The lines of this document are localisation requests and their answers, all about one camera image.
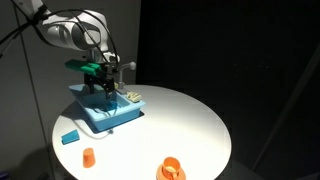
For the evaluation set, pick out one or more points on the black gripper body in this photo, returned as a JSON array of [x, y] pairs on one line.
[[100, 79]]

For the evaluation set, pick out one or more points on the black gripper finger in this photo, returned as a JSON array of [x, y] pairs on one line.
[[109, 90], [91, 88]]

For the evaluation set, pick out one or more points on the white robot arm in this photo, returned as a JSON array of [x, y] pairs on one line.
[[81, 30]]

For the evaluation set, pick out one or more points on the blue toy sink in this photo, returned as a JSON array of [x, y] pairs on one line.
[[94, 105]]

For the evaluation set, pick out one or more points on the orange mug on saucer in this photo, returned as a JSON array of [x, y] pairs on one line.
[[170, 168]]

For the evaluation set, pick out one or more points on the grey toy faucet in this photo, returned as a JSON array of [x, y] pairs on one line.
[[123, 68]]

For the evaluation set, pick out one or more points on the blue cup lying down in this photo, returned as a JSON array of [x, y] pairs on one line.
[[70, 137]]

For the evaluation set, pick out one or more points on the orange upside-down cup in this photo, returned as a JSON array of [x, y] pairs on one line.
[[88, 158]]

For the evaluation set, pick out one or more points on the orange saucer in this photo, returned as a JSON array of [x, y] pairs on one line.
[[160, 175]]

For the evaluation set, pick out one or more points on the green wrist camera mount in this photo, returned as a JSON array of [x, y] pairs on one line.
[[83, 66]]

